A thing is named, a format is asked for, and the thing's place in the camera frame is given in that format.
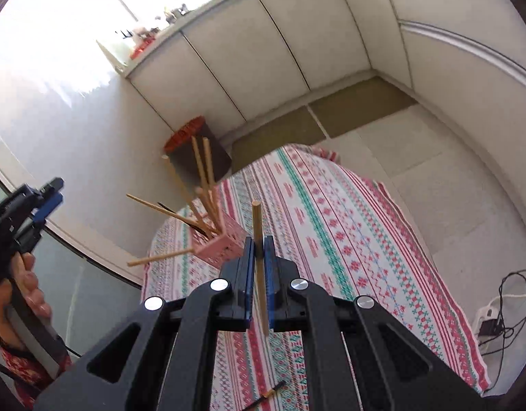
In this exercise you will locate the black chopstick with gold band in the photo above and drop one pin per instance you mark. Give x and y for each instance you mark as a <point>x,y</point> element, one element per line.
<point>269,392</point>

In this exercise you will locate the white kitchen cabinets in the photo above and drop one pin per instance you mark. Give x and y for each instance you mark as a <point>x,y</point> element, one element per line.
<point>331,21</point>

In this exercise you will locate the dark trash bin red rim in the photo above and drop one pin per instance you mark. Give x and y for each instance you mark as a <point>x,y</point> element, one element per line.
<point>216,154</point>

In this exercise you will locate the pink perforated chopstick holder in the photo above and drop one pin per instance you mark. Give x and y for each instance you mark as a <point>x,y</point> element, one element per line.
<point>228,244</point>

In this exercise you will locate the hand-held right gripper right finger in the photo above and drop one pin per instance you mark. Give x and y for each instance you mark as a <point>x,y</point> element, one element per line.
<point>269,274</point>

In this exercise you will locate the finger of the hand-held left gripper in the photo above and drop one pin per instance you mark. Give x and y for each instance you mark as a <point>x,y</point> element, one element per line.
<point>53,185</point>
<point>51,206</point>

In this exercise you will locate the red items on countertop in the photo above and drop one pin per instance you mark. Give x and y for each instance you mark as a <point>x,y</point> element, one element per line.
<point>141,49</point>

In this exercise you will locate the bunch of wooden chopsticks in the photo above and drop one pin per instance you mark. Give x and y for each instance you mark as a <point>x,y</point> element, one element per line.
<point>208,167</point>

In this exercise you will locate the frosted glass sliding door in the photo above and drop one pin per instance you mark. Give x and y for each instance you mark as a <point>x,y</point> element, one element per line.
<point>100,308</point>

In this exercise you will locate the person's left hand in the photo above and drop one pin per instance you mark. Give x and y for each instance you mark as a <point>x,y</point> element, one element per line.
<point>29,291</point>

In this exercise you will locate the person's left forearm red sleeve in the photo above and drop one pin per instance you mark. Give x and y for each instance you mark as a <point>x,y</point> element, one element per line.
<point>19,364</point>

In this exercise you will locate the brown floor mat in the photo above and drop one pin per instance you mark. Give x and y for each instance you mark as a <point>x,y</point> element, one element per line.
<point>361,102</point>
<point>280,137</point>

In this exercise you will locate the single light wooden chopstick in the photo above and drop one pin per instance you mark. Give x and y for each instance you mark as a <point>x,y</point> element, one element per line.
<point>257,222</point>

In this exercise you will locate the patterned striped tablecloth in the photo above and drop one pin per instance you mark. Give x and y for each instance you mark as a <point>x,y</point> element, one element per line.
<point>353,231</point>

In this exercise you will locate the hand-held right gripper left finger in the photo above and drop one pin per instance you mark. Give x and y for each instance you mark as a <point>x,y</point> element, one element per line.
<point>246,265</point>

